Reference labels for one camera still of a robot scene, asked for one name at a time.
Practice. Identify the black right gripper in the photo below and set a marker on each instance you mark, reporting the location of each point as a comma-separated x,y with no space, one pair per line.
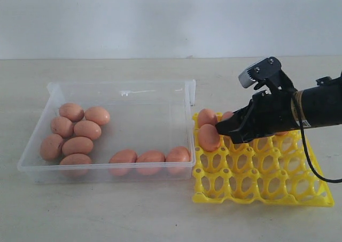
264,115

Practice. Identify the brown egg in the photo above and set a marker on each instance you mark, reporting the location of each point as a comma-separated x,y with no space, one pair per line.
75,159
208,138
206,116
178,154
62,126
227,115
88,129
51,146
98,115
75,145
72,111
282,133
151,156
123,156

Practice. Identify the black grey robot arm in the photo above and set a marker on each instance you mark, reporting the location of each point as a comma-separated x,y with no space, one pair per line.
315,107

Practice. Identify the yellow plastic egg tray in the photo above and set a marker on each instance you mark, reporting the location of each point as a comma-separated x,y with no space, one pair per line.
272,170

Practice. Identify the clear plastic bin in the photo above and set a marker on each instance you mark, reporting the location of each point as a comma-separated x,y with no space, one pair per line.
144,115

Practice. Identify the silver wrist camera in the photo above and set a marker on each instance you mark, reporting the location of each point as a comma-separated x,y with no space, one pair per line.
261,73

